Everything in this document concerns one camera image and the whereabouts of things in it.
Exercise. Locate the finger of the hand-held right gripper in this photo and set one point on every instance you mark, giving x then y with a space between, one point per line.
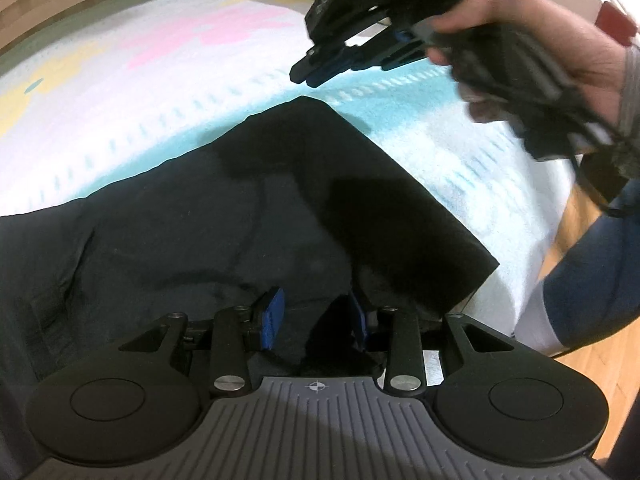
325 65
402 52

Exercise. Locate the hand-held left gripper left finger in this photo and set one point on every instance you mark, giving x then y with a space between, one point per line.
270 320

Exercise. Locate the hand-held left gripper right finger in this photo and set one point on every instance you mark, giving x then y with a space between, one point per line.
357 325

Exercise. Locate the black pants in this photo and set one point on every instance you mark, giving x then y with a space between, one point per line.
200 210

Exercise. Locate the person's right hand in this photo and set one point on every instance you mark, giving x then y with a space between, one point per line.
560 30

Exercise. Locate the floral bed sheet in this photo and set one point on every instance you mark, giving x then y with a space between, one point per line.
150 85

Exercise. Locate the dark red object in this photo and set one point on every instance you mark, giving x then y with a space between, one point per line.
617 22

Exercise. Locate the person's blue white clothing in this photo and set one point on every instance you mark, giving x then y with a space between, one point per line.
585 285

